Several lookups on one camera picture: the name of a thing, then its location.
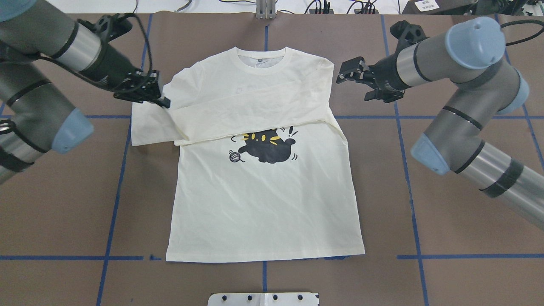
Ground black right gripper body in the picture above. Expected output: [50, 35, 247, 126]
[363, 57, 404, 103]

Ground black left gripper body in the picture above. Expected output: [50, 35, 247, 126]
[113, 70, 161, 103]

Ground cream long-sleeve cat shirt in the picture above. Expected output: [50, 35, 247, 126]
[131, 47, 365, 263]

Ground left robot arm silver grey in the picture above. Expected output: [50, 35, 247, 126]
[0, 0, 170, 183]

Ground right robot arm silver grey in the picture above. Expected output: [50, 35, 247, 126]
[336, 16, 544, 229]

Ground black box with label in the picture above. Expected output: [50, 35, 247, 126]
[401, 0, 478, 15]

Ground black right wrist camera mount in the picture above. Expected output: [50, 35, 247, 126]
[389, 20, 428, 53]

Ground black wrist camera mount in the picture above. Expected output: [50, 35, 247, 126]
[389, 20, 428, 53]
[76, 13, 133, 43]

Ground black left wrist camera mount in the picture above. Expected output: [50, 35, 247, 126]
[76, 13, 133, 43]

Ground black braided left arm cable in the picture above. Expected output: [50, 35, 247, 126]
[115, 13, 154, 81]

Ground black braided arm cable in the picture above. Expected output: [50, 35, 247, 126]
[499, 19, 544, 46]
[115, 13, 154, 81]

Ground aluminium frame post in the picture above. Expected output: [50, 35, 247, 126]
[255, 0, 277, 20]

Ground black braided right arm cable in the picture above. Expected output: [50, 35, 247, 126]
[499, 19, 544, 46]

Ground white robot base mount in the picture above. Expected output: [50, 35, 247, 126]
[207, 292, 320, 306]

